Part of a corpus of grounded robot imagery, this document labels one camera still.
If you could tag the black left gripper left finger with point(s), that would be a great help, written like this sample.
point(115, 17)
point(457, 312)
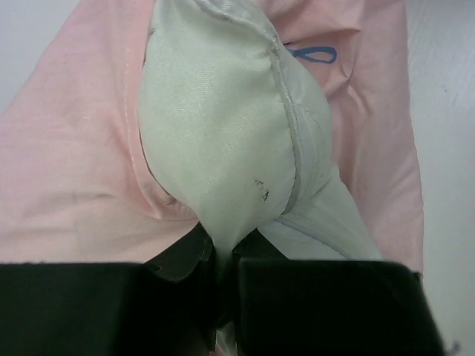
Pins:
point(161, 307)

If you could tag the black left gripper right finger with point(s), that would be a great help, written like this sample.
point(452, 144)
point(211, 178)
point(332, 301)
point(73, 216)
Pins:
point(327, 307)

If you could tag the pink pillowcase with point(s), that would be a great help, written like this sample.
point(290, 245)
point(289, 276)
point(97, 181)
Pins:
point(74, 182)

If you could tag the white pillow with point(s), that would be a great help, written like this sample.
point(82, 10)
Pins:
point(235, 128)

